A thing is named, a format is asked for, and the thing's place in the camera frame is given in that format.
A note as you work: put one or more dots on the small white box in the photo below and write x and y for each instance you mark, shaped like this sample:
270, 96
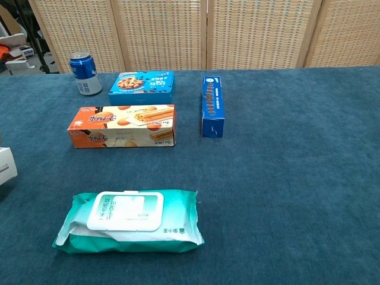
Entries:
5, 166

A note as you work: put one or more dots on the long dark blue box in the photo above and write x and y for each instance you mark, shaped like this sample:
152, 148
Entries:
212, 107

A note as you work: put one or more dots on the orange egg roll box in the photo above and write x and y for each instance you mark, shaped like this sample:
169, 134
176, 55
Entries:
124, 124

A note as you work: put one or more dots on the blue cookie box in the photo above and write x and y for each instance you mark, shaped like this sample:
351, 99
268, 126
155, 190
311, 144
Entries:
142, 86

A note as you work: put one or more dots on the teal table cloth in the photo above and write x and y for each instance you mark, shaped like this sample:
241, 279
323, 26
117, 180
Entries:
267, 178

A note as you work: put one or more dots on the green wet wipes pack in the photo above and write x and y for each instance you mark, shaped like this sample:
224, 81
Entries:
127, 219

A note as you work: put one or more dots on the woven folding screen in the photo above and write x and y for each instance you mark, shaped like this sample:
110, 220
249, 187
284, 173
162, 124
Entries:
207, 32

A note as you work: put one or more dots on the blue drink can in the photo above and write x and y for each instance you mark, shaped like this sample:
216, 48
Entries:
85, 75

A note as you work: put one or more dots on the black tripod stand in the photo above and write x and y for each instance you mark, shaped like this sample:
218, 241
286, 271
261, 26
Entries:
34, 38

